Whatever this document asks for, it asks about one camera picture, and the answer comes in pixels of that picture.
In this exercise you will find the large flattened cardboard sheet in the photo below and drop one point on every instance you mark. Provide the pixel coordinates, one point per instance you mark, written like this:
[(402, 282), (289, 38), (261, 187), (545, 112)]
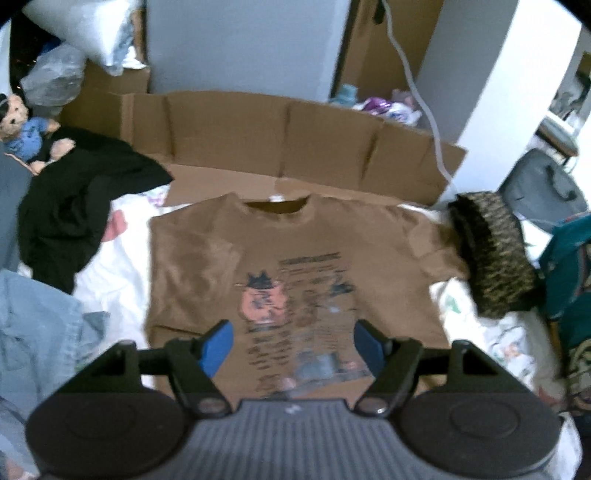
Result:
[(231, 134)]

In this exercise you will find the light blue bottle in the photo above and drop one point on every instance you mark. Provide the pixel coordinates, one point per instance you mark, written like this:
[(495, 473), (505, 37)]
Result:
[(346, 93)]

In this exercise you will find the purple refill pouch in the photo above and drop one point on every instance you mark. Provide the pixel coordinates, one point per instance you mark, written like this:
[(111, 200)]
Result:
[(374, 105)]

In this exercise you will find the teddy bear in blue shirt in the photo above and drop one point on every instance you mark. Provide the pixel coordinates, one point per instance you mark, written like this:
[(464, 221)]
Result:
[(27, 134)]

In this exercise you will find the clear plastic bag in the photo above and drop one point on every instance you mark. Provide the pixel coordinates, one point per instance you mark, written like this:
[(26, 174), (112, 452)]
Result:
[(53, 76)]

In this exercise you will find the black garment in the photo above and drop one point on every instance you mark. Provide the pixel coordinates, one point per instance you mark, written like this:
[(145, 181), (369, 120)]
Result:
[(78, 203)]

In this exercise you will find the colourful printed cloth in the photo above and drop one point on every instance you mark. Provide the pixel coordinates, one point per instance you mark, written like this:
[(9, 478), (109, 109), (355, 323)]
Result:
[(157, 196)]

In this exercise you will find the grey laptop bag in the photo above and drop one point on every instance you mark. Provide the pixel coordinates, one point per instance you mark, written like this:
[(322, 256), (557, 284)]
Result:
[(545, 189)]

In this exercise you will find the white printed bedsheet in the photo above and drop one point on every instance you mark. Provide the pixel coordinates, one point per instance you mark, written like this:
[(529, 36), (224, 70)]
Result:
[(115, 277)]

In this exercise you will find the brown printed t-shirt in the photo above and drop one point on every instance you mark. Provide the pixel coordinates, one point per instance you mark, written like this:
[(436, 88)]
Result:
[(207, 258)]

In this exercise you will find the teal garment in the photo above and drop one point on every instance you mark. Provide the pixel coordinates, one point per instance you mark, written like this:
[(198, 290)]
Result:
[(568, 277)]

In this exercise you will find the leopard print folded garment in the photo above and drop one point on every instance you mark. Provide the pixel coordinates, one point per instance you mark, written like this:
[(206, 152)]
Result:
[(494, 254)]

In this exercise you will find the white plastic bag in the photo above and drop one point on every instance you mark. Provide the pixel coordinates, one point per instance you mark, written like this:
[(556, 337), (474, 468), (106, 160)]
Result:
[(92, 32)]

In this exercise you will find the tall cardboard box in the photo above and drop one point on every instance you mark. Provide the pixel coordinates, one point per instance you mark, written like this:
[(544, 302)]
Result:
[(369, 50)]

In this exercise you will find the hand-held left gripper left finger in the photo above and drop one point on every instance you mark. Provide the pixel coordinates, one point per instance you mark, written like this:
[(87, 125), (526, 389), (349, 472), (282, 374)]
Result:
[(217, 348)]

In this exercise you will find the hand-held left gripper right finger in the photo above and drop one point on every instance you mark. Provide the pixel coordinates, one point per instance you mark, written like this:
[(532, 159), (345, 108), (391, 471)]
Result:
[(369, 346)]

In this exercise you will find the light blue denim garment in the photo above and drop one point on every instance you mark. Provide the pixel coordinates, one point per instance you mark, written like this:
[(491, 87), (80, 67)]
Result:
[(37, 332)]

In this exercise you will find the white and blue refill pouch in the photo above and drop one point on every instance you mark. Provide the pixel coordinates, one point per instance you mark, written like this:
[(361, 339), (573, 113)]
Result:
[(407, 108)]

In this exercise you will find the small cardboard box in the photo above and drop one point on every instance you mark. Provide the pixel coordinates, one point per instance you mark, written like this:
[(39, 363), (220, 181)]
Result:
[(115, 81)]

